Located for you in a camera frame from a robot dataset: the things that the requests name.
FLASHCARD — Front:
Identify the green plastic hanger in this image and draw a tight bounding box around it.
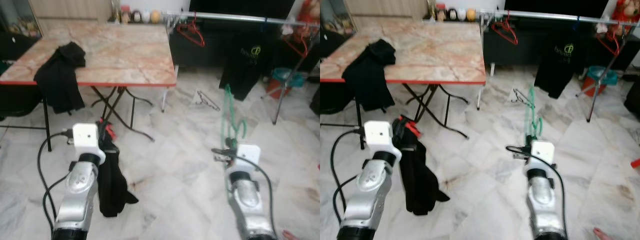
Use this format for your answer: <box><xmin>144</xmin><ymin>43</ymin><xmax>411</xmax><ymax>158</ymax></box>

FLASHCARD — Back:
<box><xmin>221</xmin><ymin>84</ymin><xmax>247</xmax><ymax>148</ymax></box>
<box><xmin>524</xmin><ymin>85</ymin><xmax>545</xmax><ymax>143</ymax></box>

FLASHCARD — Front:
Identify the red plastic hanger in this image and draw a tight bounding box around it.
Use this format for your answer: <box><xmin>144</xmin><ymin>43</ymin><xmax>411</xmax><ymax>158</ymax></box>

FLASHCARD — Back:
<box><xmin>176</xmin><ymin>12</ymin><xmax>206</xmax><ymax>48</ymax></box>
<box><xmin>595</xmin><ymin>22</ymin><xmax>623</xmax><ymax>57</ymax></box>
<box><xmin>491</xmin><ymin>11</ymin><xmax>519</xmax><ymax>46</ymax></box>
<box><xmin>282</xmin><ymin>22</ymin><xmax>311</xmax><ymax>58</ymax></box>

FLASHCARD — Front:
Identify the red bin with teal bag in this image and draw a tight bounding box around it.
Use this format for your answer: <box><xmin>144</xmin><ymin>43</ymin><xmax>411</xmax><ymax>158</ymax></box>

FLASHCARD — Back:
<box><xmin>265</xmin><ymin>67</ymin><xmax>305</xmax><ymax>100</ymax></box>
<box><xmin>580</xmin><ymin>65</ymin><xmax>618</xmax><ymax>97</ymax></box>

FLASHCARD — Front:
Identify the black shirt with green logo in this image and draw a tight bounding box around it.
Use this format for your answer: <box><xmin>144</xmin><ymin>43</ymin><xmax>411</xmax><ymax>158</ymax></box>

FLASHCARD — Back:
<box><xmin>219</xmin><ymin>27</ymin><xmax>268</xmax><ymax>102</ymax></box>
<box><xmin>534</xmin><ymin>27</ymin><xmax>583</xmax><ymax>99</ymax></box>

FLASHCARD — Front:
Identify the black TV cabinet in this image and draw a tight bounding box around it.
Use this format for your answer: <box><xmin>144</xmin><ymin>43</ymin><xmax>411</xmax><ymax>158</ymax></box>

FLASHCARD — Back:
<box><xmin>482</xmin><ymin>20</ymin><xmax>640</xmax><ymax>71</ymax></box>
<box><xmin>169</xmin><ymin>20</ymin><xmax>321</xmax><ymax>73</ymax></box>

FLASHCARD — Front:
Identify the black chair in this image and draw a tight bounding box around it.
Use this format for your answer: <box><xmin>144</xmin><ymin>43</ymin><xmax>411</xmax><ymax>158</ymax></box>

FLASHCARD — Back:
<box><xmin>0</xmin><ymin>32</ymin><xmax>43</xmax><ymax>121</ymax></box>
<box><xmin>320</xmin><ymin>30</ymin><xmax>351</xmax><ymax>116</ymax></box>

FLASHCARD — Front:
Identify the dark grey sofa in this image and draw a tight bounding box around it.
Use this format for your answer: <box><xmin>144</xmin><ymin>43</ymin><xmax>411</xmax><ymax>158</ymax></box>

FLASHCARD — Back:
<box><xmin>624</xmin><ymin>79</ymin><xmax>640</xmax><ymax>121</ymax></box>

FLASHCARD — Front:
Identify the light wooden cabinet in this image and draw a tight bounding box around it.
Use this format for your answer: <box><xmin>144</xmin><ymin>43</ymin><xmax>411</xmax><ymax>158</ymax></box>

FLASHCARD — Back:
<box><xmin>344</xmin><ymin>0</ymin><xmax>430</xmax><ymax>33</ymax></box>
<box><xmin>27</xmin><ymin>0</ymin><xmax>113</xmax><ymax>35</ymax></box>

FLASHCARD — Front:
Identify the silver clothes rack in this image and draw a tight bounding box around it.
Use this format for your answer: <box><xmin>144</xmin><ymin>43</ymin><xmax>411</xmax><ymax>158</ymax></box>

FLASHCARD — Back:
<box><xmin>479</xmin><ymin>10</ymin><xmax>640</xmax><ymax>123</ymax></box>
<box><xmin>166</xmin><ymin>10</ymin><xmax>321</xmax><ymax>126</ymax></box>

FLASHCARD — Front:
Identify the black television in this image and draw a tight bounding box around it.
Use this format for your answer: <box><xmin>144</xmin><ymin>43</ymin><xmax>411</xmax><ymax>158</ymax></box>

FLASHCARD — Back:
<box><xmin>189</xmin><ymin>0</ymin><xmax>296</xmax><ymax>20</ymax></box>
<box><xmin>504</xmin><ymin>0</ymin><xmax>610</xmax><ymax>18</ymax></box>

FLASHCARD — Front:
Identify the red laughing Buddha statue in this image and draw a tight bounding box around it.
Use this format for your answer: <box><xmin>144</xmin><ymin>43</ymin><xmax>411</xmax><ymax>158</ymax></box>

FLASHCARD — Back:
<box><xmin>297</xmin><ymin>0</ymin><xmax>321</xmax><ymax>26</ymax></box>
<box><xmin>611</xmin><ymin>0</ymin><xmax>640</xmax><ymax>23</ymax></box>

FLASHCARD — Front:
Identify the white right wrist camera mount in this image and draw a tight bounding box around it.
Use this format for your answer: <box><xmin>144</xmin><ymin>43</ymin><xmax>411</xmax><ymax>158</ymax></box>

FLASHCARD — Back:
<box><xmin>235</xmin><ymin>144</ymin><xmax>261</xmax><ymax>173</ymax></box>
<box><xmin>530</xmin><ymin>141</ymin><xmax>556</xmax><ymax>168</ymax></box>

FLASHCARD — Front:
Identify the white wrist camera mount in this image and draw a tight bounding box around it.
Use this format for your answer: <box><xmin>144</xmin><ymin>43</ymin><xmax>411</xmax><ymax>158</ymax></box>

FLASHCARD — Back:
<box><xmin>530</xmin><ymin>141</ymin><xmax>556</xmax><ymax>168</ymax></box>
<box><xmin>235</xmin><ymin>144</ymin><xmax>261</xmax><ymax>173</ymax></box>
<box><xmin>67</xmin><ymin>123</ymin><xmax>107</xmax><ymax>166</ymax></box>
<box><xmin>363</xmin><ymin>121</ymin><xmax>403</xmax><ymax>163</ymax></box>

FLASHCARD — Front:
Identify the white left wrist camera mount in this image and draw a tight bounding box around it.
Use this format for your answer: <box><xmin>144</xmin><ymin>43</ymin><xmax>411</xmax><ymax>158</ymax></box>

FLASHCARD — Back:
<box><xmin>363</xmin><ymin>121</ymin><xmax>403</xmax><ymax>163</ymax></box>
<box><xmin>67</xmin><ymin>123</ymin><xmax>107</xmax><ymax>166</ymax></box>

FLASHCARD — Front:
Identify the black wire hanger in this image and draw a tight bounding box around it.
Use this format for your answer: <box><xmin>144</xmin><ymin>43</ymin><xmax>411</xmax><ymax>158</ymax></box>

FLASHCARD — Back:
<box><xmin>194</xmin><ymin>90</ymin><xmax>221</xmax><ymax>112</ymax></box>
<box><xmin>509</xmin><ymin>88</ymin><xmax>533</xmax><ymax>108</ymax></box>

